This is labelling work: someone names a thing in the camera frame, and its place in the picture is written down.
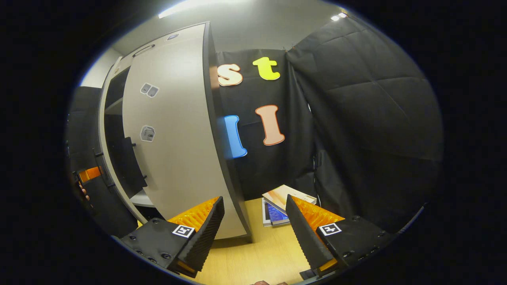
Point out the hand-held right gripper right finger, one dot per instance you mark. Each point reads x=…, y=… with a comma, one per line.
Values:
x=305, y=233

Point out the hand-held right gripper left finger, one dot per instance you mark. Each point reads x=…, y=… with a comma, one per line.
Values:
x=206, y=235

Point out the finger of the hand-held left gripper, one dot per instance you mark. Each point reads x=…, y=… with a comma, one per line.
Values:
x=90, y=174

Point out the white grey shoe cabinet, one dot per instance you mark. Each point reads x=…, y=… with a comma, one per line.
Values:
x=139, y=199

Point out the white shoe cabinet door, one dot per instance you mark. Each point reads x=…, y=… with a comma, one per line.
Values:
x=178, y=138
x=117, y=65

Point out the white cabinet drawer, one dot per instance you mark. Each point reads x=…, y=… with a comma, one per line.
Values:
x=166, y=43

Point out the blue cover book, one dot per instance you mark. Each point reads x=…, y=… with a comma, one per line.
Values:
x=275, y=215

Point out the white cover book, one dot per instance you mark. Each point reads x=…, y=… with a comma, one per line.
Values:
x=264, y=215

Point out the cream cover book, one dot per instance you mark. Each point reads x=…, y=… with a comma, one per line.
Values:
x=285, y=194

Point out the black backdrop cloth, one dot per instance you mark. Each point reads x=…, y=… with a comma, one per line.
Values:
x=293, y=150
x=376, y=118

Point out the ceiling light panel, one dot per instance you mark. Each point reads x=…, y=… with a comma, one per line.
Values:
x=340, y=16

